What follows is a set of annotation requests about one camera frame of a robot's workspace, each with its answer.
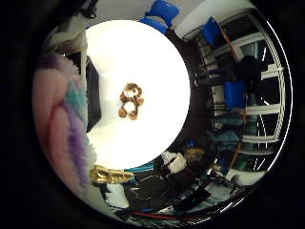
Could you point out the pink unicorn plush toy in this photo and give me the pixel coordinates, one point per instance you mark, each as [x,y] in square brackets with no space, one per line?
[60,120]

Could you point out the tiger plush toy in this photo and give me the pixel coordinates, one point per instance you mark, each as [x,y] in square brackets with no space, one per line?
[131,101]

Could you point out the black plastic basket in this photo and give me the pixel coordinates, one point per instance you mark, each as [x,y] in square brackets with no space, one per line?
[92,95]

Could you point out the teal striped panel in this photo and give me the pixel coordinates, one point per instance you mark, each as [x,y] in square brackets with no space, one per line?
[141,167]

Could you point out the person in teal shirt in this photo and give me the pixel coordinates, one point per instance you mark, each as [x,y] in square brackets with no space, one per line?
[226,137]

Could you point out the person in black top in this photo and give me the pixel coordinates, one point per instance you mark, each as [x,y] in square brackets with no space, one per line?
[251,68]

